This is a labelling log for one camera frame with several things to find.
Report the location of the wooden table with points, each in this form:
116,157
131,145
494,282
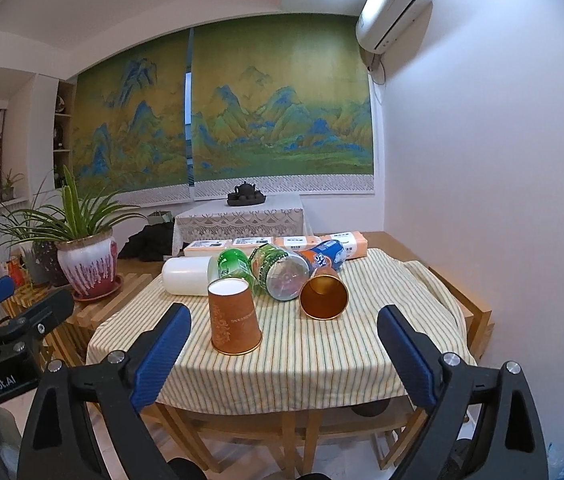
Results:
392,242

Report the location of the wooden wall shelf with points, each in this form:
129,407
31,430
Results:
61,120

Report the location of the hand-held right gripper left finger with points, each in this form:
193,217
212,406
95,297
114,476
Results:
161,355

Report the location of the white plastic container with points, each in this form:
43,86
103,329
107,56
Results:
186,275

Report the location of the green plastic bottle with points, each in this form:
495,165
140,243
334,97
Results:
234,265

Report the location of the wooden chair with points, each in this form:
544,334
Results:
362,430
242,432

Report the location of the slatted wooden rack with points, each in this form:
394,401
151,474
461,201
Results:
106,305

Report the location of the lace-covered side table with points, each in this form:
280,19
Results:
242,220

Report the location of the landscape print roller blind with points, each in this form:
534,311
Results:
282,110
131,135

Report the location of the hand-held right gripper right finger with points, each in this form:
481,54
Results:
408,355

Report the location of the brown paper cup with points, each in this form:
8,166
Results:
232,317
324,295

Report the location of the plant in dark pot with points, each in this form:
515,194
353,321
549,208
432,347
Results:
44,255

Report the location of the clear bottle green label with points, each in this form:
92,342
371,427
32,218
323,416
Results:
279,272

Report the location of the white air conditioner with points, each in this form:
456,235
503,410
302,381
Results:
392,5

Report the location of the plant in red-white pot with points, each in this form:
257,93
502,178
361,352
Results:
86,260

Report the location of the small potted plant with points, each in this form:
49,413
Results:
9,185

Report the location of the orange soda bottle blue label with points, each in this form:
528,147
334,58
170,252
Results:
324,255

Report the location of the dark tea set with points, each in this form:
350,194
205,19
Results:
247,194

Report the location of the striped yellow tablecloth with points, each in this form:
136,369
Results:
312,360

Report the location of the orange tissue pack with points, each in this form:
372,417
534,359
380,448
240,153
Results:
253,242
349,242
206,247
294,242

